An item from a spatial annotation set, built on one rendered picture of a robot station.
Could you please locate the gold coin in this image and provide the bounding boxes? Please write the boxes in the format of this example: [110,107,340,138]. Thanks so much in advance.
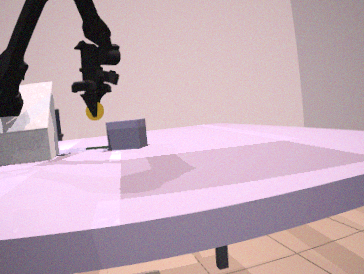
[86,102,104,120]

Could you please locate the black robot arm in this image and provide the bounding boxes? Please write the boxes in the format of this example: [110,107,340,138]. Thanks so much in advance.
[0,0,121,117]

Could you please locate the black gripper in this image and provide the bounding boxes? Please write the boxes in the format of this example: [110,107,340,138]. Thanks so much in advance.
[71,62,112,118]

